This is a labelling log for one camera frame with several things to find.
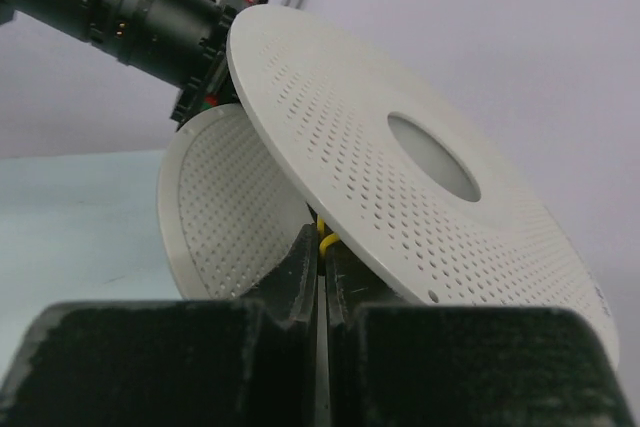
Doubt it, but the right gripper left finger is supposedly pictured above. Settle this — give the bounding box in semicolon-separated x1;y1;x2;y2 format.
1;225;318;426

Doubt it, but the yellow cable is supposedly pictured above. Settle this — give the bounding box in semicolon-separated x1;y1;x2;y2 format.
316;216;341;256

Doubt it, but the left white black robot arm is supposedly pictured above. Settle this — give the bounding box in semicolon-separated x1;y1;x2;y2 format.
1;0;269;125

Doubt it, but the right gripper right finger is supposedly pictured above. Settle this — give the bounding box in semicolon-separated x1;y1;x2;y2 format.
325;244;635;426

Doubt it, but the white plastic spool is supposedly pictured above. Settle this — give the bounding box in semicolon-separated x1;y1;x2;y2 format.
157;5;620;362

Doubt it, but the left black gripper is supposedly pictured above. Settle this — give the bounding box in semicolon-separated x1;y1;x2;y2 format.
170;0;269;125

